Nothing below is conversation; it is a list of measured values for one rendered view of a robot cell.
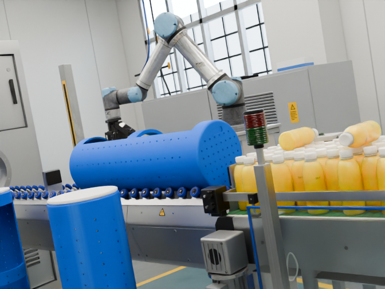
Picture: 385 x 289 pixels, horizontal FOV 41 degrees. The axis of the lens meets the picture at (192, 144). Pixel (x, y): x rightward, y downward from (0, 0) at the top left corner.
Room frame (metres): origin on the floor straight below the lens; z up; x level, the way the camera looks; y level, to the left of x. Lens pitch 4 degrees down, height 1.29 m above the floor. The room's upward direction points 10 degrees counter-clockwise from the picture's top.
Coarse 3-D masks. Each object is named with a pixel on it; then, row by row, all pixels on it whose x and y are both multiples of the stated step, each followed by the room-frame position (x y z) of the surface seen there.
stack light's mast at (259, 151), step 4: (244, 112) 1.50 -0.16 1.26; (248, 112) 1.49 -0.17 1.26; (252, 112) 1.48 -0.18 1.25; (256, 112) 1.48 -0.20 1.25; (260, 112) 1.49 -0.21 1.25; (260, 144) 1.50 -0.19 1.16; (256, 148) 1.50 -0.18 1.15; (260, 148) 1.50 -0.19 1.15; (256, 152) 1.51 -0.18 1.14; (260, 152) 1.50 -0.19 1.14; (260, 156) 1.50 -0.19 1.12; (260, 160) 1.50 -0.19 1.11; (264, 160) 1.50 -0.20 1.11; (260, 164) 1.50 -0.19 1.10
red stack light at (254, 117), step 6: (252, 114) 1.48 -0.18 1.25; (258, 114) 1.48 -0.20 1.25; (264, 114) 1.50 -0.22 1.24; (246, 120) 1.49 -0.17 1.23; (252, 120) 1.48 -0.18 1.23; (258, 120) 1.48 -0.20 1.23; (264, 120) 1.49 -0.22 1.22; (246, 126) 1.50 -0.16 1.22; (252, 126) 1.48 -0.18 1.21; (258, 126) 1.48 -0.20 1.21
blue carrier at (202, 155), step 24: (216, 120) 2.09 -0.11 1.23; (96, 144) 2.48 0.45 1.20; (120, 144) 2.34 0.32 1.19; (144, 144) 2.21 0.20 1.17; (168, 144) 2.10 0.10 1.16; (192, 144) 2.01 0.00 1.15; (216, 144) 2.07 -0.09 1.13; (240, 144) 2.18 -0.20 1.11; (72, 168) 2.55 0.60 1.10; (96, 168) 2.42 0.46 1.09; (120, 168) 2.30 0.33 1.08; (144, 168) 2.19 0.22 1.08; (168, 168) 2.09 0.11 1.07; (192, 168) 2.00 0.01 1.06; (216, 168) 2.05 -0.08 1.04
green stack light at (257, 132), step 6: (264, 126) 1.49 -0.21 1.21; (246, 132) 1.50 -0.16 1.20; (252, 132) 1.48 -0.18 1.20; (258, 132) 1.48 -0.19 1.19; (264, 132) 1.49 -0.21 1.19; (246, 138) 1.51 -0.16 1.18; (252, 138) 1.49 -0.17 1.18; (258, 138) 1.48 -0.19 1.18; (264, 138) 1.48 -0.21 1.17; (252, 144) 1.49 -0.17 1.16; (258, 144) 1.48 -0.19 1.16
